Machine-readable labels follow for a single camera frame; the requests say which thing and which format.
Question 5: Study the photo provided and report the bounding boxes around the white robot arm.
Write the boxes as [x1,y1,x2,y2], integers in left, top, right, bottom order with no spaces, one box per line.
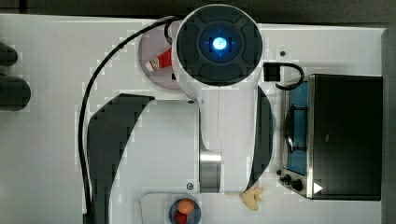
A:
[78,5,273,224]

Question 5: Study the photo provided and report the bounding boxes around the red ketchup bottle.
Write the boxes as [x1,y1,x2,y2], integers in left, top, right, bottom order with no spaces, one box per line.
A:
[145,49,172,72]

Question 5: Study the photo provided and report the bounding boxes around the grey round plate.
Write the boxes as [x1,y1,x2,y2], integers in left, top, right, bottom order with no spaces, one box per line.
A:
[138,29,180,91]

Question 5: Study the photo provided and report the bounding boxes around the orange toy fruit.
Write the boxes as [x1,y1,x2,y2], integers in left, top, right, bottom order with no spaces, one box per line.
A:
[177,199,195,215]

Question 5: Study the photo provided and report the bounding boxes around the peeled banana toy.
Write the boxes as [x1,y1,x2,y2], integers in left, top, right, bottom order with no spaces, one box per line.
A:
[230,187,263,211]

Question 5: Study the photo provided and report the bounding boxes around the blue-grey small bowl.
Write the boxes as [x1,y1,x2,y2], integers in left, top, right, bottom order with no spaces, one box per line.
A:
[168,196,202,224]

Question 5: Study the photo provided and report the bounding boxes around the red toy fruit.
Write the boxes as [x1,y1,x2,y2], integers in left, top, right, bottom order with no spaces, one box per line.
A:
[175,212,188,224]

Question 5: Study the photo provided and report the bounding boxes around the black toaster oven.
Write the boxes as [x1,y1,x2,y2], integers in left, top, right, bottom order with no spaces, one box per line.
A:
[278,75,383,201]

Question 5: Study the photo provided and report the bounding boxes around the large black cylinder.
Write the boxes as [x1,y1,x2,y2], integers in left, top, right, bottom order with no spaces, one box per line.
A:
[0,74,31,111]

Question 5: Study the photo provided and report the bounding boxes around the small black cylinder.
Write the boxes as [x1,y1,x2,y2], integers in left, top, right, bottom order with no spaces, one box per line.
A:
[0,43,18,66]

